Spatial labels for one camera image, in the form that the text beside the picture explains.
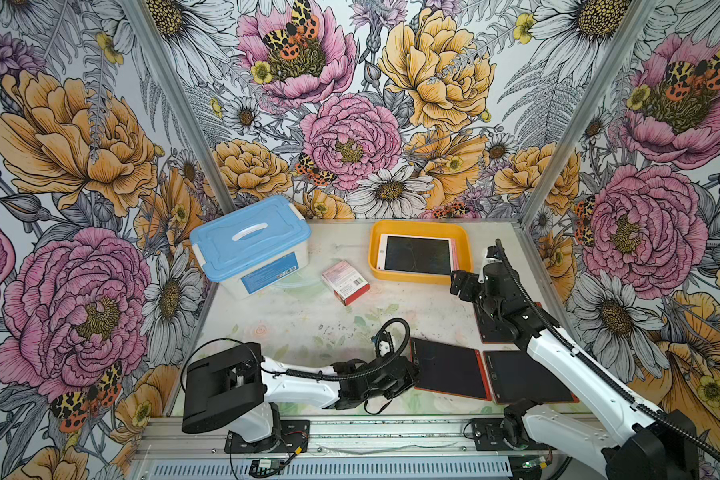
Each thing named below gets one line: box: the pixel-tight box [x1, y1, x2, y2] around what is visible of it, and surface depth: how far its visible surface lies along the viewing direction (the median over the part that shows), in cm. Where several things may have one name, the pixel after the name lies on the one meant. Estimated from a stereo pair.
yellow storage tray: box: [368, 220, 473, 285], surface depth 111 cm
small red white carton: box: [321, 260, 371, 306], surface depth 101 cm
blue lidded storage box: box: [190, 195, 312, 299], surface depth 96 cm
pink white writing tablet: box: [376, 233, 460, 275], surface depth 113 cm
